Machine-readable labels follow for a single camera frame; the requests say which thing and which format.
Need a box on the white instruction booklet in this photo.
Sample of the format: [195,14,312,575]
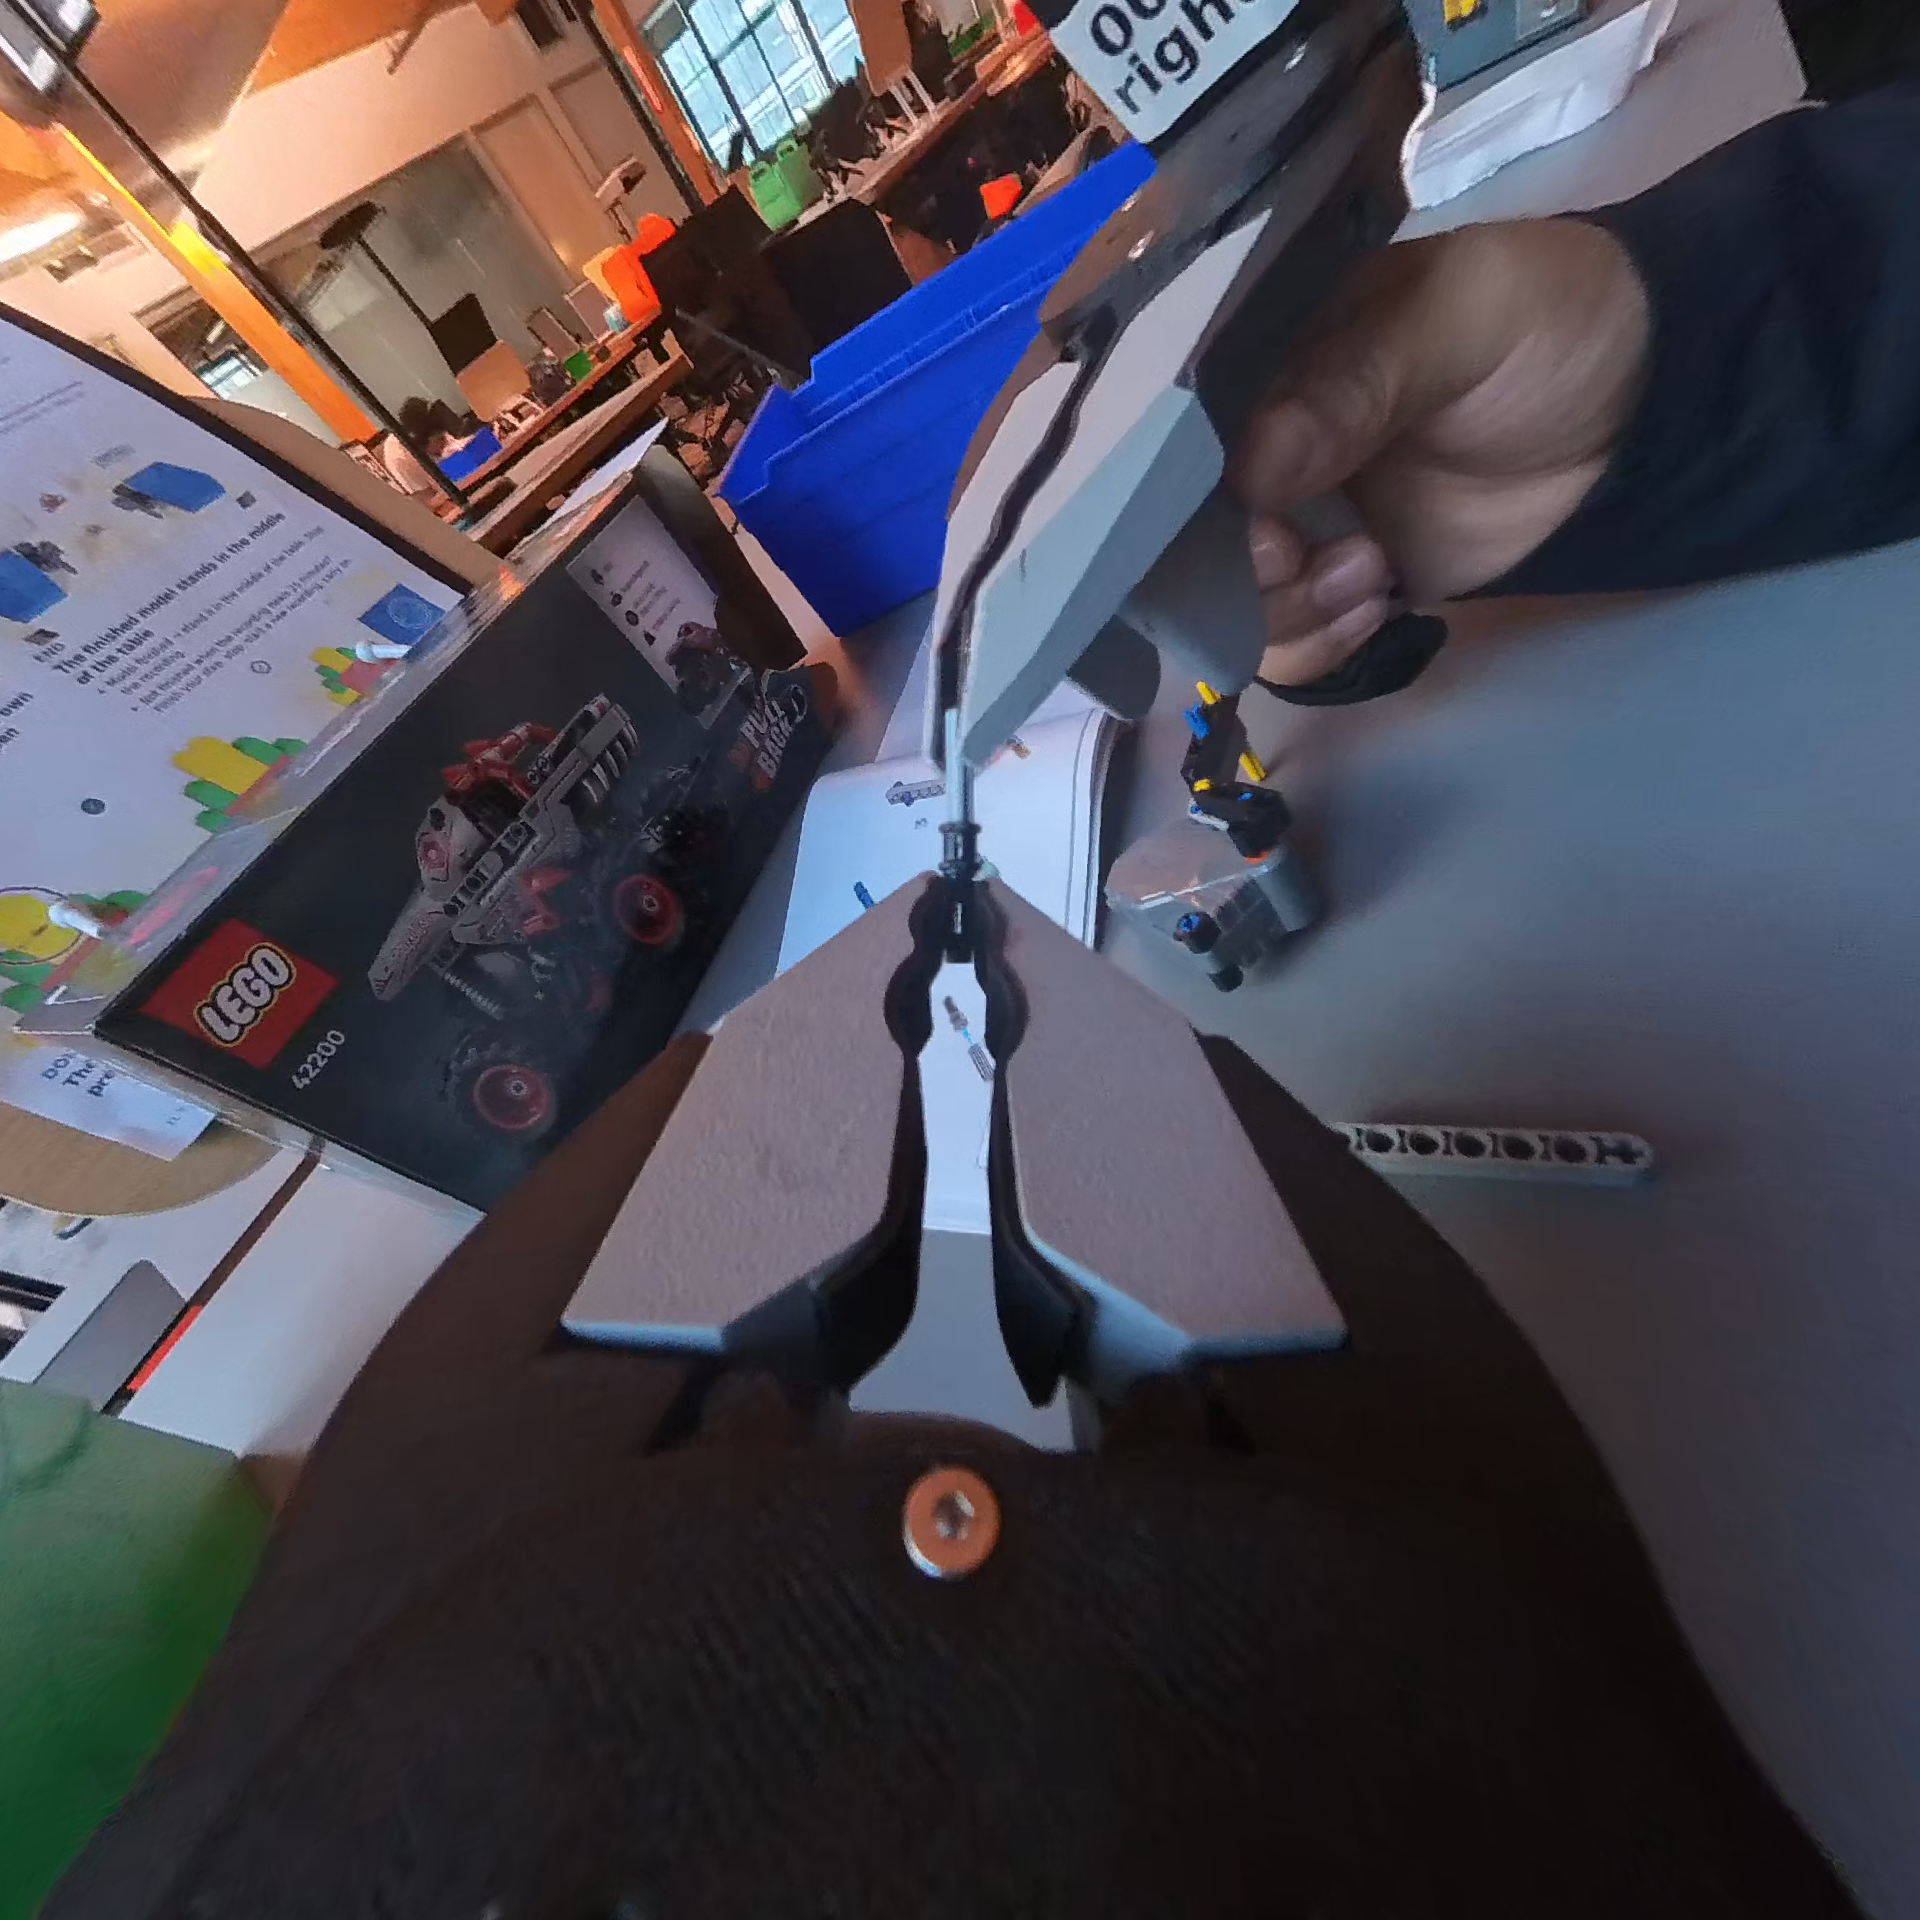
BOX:
[774,703,1131,1234]

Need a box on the person's right hand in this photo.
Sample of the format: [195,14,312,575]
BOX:
[1233,213,1657,686]

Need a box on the blue plastic bin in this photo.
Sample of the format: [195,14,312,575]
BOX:
[717,141,1157,635]

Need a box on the grey lego beam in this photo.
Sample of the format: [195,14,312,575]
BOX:
[1330,1118,1658,1192]

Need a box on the wooden board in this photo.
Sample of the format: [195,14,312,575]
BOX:
[0,1108,322,1217]

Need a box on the orange chair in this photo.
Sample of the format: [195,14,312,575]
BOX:
[582,213,683,306]

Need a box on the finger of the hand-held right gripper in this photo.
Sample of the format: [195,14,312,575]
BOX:
[931,331,1111,725]
[957,208,1278,771]

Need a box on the black lego set box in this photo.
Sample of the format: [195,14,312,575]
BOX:
[94,447,846,1210]

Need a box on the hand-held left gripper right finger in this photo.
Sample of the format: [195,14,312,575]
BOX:
[963,868,1349,1456]

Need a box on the dark printed box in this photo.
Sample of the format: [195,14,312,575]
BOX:
[1414,0,1594,88]

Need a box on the green plastic bin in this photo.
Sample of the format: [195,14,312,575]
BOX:
[0,1380,280,1920]

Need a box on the white paper note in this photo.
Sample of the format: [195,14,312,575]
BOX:
[0,1040,217,1158]

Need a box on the person's right forearm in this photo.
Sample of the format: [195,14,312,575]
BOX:
[1446,96,1920,604]

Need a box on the large window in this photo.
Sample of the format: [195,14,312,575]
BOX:
[657,0,866,141]

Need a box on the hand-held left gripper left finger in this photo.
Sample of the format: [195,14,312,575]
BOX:
[557,866,963,1443]

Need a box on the small green bin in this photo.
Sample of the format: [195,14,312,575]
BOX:
[747,141,828,229]

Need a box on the printed instruction sign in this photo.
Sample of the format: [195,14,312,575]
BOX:
[0,306,469,1040]

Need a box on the grey lego motor assembly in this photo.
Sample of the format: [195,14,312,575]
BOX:
[1103,677,1326,994]

